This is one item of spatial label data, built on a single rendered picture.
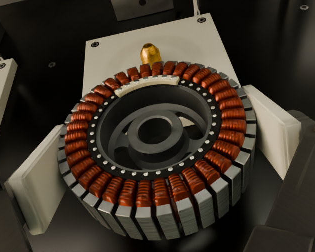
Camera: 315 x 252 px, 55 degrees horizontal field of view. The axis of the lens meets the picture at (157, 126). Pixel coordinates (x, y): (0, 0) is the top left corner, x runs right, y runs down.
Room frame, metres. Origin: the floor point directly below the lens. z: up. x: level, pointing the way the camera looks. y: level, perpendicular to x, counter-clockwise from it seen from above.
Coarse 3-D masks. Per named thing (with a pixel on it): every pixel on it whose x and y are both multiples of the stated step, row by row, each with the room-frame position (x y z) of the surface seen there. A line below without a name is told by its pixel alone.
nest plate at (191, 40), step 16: (208, 16) 0.30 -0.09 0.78; (128, 32) 0.32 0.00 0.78; (144, 32) 0.31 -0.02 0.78; (160, 32) 0.30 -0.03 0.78; (176, 32) 0.29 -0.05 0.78; (192, 32) 0.28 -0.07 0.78; (208, 32) 0.27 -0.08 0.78; (96, 48) 0.30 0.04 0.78; (112, 48) 0.30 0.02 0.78; (128, 48) 0.29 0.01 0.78; (160, 48) 0.27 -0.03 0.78; (176, 48) 0.26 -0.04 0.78; (192, 48) 0.25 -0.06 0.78; (208, 48) 0.25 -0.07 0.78; (224, 48) 0.24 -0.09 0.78; (96, 64) 0.28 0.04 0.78; (112, 64) 0.27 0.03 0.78; (128, 64) 0.26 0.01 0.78; (208, 64) 0.22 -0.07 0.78; (224, 64) 0.22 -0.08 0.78; (96, 80) 0.25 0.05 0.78
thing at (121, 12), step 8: (112, 0) 0.37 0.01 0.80; (120, 0) 0.37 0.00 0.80; (128, 0) 0.36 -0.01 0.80; (136, 0) 0.36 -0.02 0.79; (144, 0) 0.36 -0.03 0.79; (152, 0) 0.36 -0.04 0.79; (160, 0) 0.36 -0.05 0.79; (168, 0) 0.36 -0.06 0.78; (120, 8) 0.37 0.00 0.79; (128, 8) 0.36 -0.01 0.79; (136, 8) 0.36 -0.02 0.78; (144, 8) 0.36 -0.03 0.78; (152, 8) 0.36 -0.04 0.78; (160, 8) 0.36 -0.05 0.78; (168, 8) 0.36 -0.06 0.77; (120, 16) 0.37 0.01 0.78; (128, 16) 0.37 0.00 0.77; (136, 16) 0.36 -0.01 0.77
